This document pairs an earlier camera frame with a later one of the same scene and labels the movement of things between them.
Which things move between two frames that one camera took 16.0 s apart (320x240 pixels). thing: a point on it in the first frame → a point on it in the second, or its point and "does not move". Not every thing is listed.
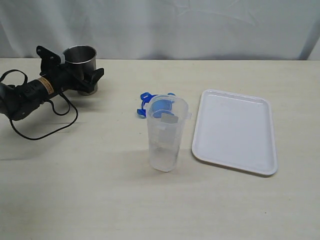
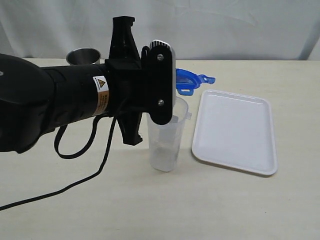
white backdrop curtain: [288, 29] does not move
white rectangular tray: [235, 130] does not move
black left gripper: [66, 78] → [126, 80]
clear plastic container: [166, 115] does not move
